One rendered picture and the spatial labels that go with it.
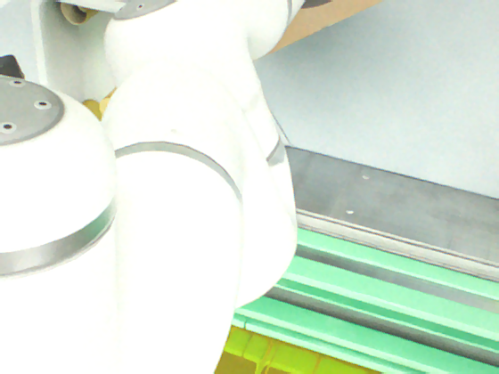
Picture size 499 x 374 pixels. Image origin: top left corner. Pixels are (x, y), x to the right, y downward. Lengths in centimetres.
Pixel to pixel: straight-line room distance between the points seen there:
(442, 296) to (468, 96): 23
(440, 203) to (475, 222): 5
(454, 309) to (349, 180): 22
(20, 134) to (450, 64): 70
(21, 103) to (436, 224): 69
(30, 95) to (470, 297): 65
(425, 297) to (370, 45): 29
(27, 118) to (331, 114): 73
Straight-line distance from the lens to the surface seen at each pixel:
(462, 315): 83
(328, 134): 98
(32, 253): 25
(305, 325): 88
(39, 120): 26
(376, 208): 91
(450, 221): 92
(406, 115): 94
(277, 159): 57
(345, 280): 84
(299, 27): 83
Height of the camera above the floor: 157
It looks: 48 degrees down
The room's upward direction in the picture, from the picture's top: 148 degrees counter-clockwise
